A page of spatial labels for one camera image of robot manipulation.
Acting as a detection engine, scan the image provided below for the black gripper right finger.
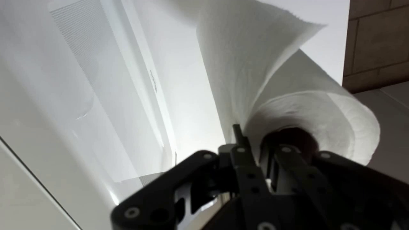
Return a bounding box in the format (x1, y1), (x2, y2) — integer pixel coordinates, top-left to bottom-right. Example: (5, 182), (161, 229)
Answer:
(261, 144), (409, 230)

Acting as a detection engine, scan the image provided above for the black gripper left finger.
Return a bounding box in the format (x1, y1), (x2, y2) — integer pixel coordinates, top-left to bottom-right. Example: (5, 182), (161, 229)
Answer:
(112, 123), (279, 230)

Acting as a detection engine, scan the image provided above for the white paper towel roll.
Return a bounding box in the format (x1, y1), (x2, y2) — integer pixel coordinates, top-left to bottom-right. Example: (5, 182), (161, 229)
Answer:
(187, 0), (382, 168)

